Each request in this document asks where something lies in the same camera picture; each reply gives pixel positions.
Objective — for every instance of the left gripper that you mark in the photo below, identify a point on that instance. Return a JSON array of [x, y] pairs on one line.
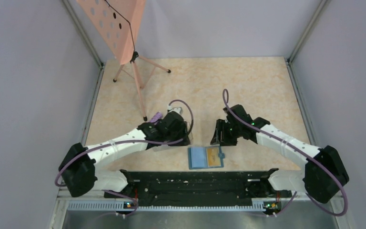
[[182, 131]]

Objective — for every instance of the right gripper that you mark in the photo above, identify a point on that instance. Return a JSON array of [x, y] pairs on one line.
[[220, 136]]

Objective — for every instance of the clear plastic card box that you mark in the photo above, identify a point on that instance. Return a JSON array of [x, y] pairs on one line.
[[187, 138]]

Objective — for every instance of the blue leather card holder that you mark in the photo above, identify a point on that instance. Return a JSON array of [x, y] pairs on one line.
[[200, 157]]

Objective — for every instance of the gold credit card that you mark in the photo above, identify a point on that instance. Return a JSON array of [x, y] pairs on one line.
[[213, 157]]

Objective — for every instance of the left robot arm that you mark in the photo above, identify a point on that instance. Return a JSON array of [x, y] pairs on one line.
[[83, 167]]

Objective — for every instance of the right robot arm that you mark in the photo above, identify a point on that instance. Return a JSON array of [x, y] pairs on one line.
[[321, 173]]

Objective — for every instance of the purple glitter microphone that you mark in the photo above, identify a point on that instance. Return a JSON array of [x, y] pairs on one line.
[[156, 117]]

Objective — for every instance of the pink music stand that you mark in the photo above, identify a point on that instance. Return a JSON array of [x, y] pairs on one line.
[[118, 23]]

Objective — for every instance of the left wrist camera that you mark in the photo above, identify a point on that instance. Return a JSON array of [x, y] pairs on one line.
[[178, 110]]

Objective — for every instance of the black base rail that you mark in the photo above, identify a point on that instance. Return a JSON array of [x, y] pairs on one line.
[[215, 190]]

